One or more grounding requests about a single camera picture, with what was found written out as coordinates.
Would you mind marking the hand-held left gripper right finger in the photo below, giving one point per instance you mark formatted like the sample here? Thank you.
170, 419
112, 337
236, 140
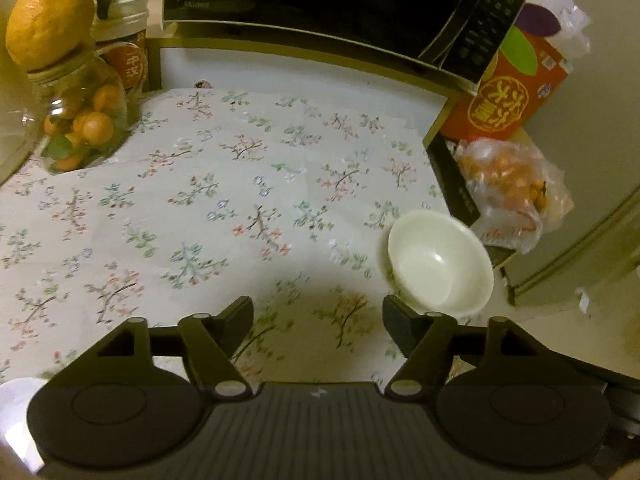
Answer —
395, 325

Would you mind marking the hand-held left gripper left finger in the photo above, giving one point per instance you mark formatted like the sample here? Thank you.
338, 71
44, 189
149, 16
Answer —
245, 320

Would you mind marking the cream bowl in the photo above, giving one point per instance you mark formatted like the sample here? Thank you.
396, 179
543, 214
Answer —
440, 260

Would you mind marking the floral tablecloth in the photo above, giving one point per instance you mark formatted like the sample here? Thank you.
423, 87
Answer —
200, 220

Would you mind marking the flat black box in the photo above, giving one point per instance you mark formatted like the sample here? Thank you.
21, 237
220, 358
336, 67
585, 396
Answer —
457, 195

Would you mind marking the plastic bag of oranges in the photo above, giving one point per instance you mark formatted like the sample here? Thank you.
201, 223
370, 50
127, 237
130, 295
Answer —
505, 185

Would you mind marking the red orange gift box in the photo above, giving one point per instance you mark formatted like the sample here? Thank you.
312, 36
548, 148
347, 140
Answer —
500, 100

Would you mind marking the glass jar of small oranges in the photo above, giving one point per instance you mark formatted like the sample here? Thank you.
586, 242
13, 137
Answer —
85, 125

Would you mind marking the red canister white lid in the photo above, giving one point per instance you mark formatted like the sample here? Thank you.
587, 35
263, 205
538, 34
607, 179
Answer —
130, 67

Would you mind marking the clear plastic bag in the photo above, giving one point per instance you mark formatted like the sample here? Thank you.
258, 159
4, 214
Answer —
575, 25

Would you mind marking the large yellow pomelo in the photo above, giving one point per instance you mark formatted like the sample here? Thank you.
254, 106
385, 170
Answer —
47, 25

